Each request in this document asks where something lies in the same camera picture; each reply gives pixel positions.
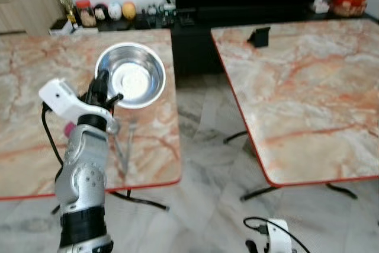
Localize stainless steel bowl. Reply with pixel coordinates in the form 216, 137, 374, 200
95, 43, 167, 110

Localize steel spoon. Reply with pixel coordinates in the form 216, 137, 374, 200
108, 120, 129, 174

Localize steel fork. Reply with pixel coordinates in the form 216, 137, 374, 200
123, 120, 139, 172

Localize dark round ornament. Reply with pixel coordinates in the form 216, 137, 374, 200
94, 4, 110, 23

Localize red lidded jar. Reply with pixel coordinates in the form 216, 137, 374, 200
75, 0, 97, 28

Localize white egg ornament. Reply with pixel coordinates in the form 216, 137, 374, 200
108, 2, 123, 21

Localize orange egg ornament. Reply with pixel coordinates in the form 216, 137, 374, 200
122, 1, 137, 21

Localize small green white figurines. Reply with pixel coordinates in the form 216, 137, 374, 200
139, 0, 179, 28

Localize light wooden cabinet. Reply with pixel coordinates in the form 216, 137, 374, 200
0, 0, 67, 36

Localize black folding table legs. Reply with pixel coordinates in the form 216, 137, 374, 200
223, 129, 359, 202
50, 187, 171, 215

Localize small white ornament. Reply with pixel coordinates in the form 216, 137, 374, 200
312, 0, 332, 14

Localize black phone stand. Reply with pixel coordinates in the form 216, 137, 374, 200
248, 27, 271, 48

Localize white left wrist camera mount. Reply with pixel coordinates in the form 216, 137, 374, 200
38, 78, 114, 127

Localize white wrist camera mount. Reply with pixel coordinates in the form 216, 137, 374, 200
264, 219, 294, 253
38, 78, 114, 127

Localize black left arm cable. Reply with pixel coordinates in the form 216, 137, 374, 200
41, 103, 65, 172

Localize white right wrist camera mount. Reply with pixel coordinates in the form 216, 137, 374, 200
264, 219, 294, 253

